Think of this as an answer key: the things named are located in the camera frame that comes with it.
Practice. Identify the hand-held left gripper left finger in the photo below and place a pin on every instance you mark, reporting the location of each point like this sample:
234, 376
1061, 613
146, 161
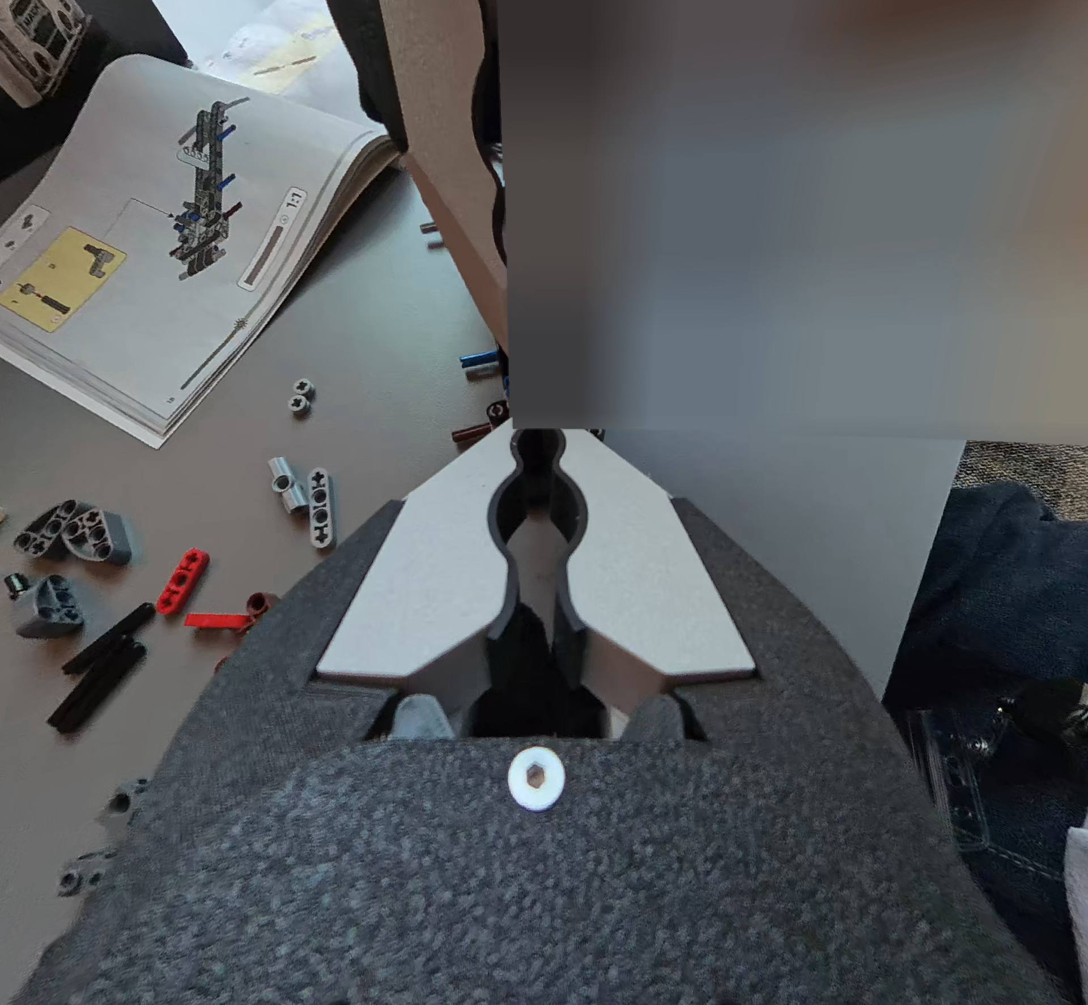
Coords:
416, 597

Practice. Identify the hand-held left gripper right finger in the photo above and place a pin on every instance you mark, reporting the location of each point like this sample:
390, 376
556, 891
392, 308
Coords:
654, 597

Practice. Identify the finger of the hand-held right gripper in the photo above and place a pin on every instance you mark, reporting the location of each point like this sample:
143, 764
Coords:
433, 87

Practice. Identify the grey three-hole lego liftarm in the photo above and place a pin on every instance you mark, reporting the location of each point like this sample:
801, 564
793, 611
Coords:
321, 505

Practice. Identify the dark red lego connector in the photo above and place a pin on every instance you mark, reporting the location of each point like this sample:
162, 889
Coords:
263, 604

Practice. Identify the light grey lego tube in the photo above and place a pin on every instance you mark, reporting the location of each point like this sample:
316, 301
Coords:
280, 474
295, 497

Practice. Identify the red lego axle pin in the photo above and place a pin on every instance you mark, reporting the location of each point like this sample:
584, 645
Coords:
217, 620

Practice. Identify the red three-hole lego liftarm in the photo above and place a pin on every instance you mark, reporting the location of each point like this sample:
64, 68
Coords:
183, 582

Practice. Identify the black lego set box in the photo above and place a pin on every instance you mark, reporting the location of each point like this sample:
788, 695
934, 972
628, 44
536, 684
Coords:
51, 2

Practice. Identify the black lego axle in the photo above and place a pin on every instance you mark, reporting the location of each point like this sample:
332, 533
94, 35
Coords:
110, 638
95, 686

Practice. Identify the dark grey curved lego piece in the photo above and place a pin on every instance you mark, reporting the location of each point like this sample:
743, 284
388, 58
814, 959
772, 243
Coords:
51, 607
42, 531
102, 535

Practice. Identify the grey lego connector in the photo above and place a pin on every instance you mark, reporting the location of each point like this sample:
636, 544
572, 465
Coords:
85, 873
126, 799

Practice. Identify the short black lego pin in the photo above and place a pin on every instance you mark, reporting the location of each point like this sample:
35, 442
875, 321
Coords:
15, 584

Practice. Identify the open instruction booklet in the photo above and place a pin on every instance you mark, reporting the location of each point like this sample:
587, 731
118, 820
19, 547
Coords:
170, 257

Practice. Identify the person's dark jeans leg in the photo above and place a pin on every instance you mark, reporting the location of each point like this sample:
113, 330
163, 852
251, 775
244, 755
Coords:
977, 580

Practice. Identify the person's white shirt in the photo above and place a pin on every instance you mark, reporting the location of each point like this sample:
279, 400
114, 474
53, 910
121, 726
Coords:
1078, 911

